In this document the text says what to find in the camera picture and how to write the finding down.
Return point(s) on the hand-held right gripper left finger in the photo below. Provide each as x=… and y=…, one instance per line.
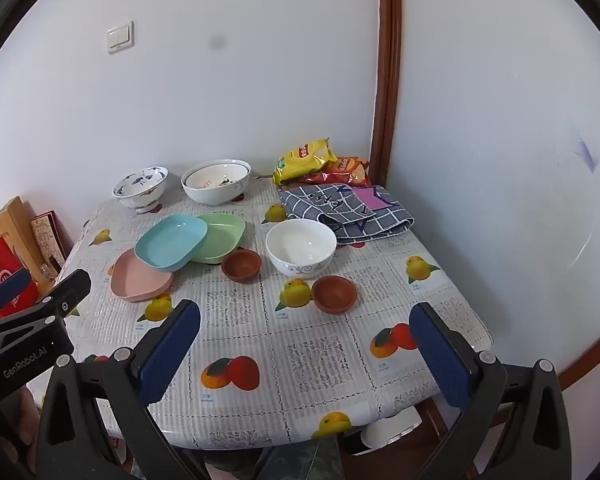
x=170, y=350

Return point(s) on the grey checked cloth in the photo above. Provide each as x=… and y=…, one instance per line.
x=310, y=205

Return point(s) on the red paper bag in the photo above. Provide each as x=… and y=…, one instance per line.
x=0, y=265

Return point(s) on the large white bowl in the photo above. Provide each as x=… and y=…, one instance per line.
x=215, y=196

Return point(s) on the brown wooden door trim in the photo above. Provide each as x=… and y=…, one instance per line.
x=387, y=60

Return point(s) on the white light switch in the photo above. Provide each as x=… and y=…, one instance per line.
x=120, y=37

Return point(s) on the blue and white patterned bowl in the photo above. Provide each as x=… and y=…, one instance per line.
x=140, y=195

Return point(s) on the small brown bowl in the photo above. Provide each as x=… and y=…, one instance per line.
x=241, y=265
x=332, y=295

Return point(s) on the brown patterned box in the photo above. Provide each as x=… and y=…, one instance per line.
x=47, y=240

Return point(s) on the person's left hand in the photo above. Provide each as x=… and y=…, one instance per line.
x=25, y=415

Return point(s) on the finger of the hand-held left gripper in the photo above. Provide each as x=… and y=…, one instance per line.
x=10, y=285
x=72, y=285

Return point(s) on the white bowl with blue pattern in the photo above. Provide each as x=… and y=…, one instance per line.
x=300, y=245

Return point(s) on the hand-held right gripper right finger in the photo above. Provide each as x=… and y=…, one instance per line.
x=440, y=355

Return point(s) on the blue plate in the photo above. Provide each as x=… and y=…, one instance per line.
x=170, y=242

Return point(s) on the yellow chip bag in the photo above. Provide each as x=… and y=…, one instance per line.
x=302, y=160

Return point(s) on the pink plate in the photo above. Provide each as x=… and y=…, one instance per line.
x=135, y=285

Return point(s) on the fruit printed tablecloth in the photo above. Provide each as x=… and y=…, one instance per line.
x=305, y=360

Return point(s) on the white stool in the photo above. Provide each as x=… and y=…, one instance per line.
x=390, y=430

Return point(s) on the light wooden frame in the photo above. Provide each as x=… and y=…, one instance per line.
x=15, y=220

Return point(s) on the green plate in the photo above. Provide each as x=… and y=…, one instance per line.
x=225, y=237

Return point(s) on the red chip bag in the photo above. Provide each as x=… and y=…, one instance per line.
x=345, y=170

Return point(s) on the white bowl with red print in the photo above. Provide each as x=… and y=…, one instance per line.
x=215, y=177

